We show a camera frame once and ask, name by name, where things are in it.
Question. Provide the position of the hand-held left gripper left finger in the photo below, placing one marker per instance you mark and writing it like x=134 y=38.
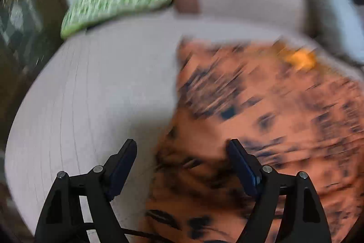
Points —
x=121 y=174

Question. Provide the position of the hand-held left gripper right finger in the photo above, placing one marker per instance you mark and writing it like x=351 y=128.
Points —
x=243 y=171

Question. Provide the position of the orange black floral cloth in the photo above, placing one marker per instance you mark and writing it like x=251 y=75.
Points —
x=270 y=117

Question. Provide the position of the pink quilted bed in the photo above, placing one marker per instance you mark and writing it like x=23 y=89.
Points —
x=99 y=89

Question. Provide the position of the dark glass cabinet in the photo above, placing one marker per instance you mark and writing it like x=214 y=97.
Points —
x=20 y=32

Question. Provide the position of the grey pillow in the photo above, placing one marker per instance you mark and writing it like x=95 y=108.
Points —
x=321 y=4

